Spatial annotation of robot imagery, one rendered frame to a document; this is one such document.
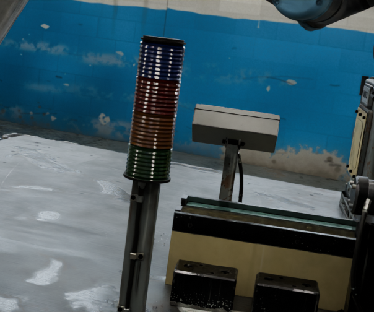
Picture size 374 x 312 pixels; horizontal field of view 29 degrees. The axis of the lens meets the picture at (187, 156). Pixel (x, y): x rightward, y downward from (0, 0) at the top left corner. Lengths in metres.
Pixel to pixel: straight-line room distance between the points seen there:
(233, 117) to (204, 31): 5.61
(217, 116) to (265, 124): 0.10
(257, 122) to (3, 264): 0.55
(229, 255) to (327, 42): 5.67
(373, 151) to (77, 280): 0.79
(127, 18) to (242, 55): 1.21
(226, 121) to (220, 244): 0.31
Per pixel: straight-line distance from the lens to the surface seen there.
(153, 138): 0.94
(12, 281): 1.21
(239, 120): 1.44
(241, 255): 1.23
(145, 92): 0.94
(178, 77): 0.95
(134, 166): 0.95
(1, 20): 1.65
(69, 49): 7.52
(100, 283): 1.23
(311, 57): 6.84
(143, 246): 0.99
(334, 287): 1.25
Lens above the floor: 1.24
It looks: 10 degrees down
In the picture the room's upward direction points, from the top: 7 degrees clockwise
